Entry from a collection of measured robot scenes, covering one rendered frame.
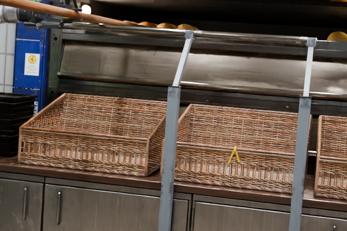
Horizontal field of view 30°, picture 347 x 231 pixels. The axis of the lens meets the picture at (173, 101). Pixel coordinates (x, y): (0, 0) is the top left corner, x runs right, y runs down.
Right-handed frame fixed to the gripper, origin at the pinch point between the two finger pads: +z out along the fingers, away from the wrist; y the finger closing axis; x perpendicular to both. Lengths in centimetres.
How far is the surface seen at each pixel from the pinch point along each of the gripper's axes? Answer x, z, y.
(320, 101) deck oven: -66, 92, 28
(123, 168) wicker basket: -18, 18, 58
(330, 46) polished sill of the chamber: -67, 94, 3
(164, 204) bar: -7, 38, 68
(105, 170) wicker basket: -18, 10, 60
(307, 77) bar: -16, 86, 17
